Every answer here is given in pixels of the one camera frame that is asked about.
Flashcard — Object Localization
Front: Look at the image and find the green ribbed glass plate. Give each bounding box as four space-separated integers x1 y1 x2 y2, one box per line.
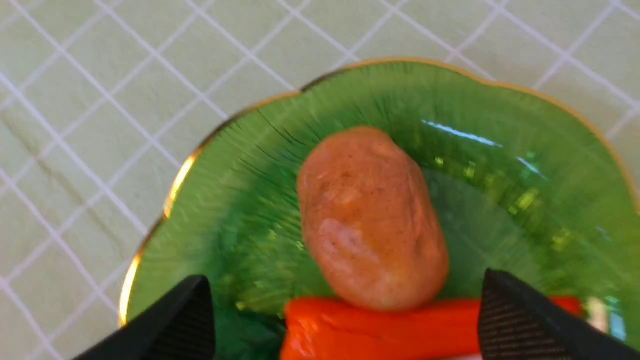
119 58 639 349

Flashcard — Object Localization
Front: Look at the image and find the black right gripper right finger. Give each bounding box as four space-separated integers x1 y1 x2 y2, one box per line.
477 268 640 360

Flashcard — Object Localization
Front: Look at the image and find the orange carrot with leaves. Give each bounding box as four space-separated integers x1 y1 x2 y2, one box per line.
279 295 571 360

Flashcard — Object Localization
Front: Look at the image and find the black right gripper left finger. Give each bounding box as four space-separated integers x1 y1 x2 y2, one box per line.
76 275 217 360

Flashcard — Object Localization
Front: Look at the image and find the green checkered tablecloth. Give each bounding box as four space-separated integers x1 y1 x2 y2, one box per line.
0 0 640 360

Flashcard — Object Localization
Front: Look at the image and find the small brown potato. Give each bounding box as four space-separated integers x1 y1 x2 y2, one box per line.
297 126 450 312

